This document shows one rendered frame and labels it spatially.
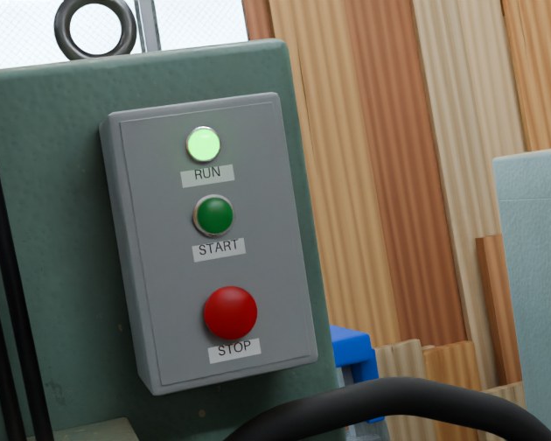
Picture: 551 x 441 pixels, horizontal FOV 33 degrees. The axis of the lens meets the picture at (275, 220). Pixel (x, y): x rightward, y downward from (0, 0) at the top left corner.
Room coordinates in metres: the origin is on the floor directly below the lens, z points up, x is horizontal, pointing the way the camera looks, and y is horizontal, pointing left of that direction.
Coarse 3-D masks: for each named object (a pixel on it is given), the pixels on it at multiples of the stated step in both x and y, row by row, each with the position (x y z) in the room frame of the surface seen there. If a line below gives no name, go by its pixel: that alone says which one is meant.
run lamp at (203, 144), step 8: (200, 128) 0.53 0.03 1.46; (208, 128) 0.53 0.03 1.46; (192, 136) 0.52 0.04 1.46; (200, 136) 0.52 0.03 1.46; (208, 136) 0.52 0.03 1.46; (216, 136) 0.53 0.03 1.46; (192, 144) 0.52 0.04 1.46; (200, 144) 0.52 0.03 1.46; (208, 144) 0.52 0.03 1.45; (216, 144) 0.52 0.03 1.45; (192, 152) 0.52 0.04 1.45; (200, 152) 0.52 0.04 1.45; (208, 152) 0.52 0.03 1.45; (216, 152) 0.52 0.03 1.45; (200, 160) 0.52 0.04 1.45; (208, 160) 0.53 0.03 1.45
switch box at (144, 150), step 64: (128, 128) 0.52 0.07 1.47; (192, 128) 0.53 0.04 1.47; (256, 128) 0.54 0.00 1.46; (128, 192) 0.52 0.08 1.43; (192, 192) 0.53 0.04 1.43; (256, 192) 0.53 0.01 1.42; (128, 256) 0.52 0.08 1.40; (192, 256) 0.52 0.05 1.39; (256, 256) 0.53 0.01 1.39; (192, 320) 0.52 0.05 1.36; (256, 320) 0.53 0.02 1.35; (192, 384) 0.52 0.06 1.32
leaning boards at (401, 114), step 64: (256, 0) 2.07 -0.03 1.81; (320, 0) 2.09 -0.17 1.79; (384, 0) 2.17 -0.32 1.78; (448, 0) 2.21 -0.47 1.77; (512, 0) 2.25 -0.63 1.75; (320, 64) 2.07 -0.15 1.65; (384, 64) 2.16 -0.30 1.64; (448, 64) 2.19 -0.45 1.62; (512, 64) 2.27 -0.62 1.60; (320, 128) 2.06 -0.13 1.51; (384, 128) 2.14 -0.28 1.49; (448, 128) 2.17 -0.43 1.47; (512, 128) 2.26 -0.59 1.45; (320, 192) 2.04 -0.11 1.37; (384, 192) 2.13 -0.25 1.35; (448, 192) 2.15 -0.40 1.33; (320, 256) 2.03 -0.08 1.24; (384, 256) 2.07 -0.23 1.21; (448, 256) 2.16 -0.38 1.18; (384, 320) 2.06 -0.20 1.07; (448, 320) 2.15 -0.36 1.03; (512, 320) 2.09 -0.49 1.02; (512, 384) 1.98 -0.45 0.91
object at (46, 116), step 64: (64, 64) 0.57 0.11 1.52; (128, 64) 0.58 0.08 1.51; (192, 64) 0.59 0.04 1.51; (256, 64) 0.60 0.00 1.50; (0, 128) 0.56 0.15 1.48; (64, 128) 0.57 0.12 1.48; (64, 192) 0.57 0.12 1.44; (64, 256) 0.57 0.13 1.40; (64, 320) 0.56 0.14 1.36; (128, 320) 0.57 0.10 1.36; (320, 320) 0.61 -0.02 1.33; (64, 384) 0.56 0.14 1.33; (128, 384) 0.57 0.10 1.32; (256, 384) 0.59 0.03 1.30; (320, 384) 0.60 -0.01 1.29
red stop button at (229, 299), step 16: (224, 288) 0.52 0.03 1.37; (240, 288) 0.52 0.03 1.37; (208, 304) 0.52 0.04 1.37; (224, 304) 0.52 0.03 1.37; (240, 304) 0.52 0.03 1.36; (208, 320) 0.52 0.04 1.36; (224, 320) 0.52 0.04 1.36; (240, 320) 0.52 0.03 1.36; (224, 336) 0.52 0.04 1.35; (240, 336) 0.52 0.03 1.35
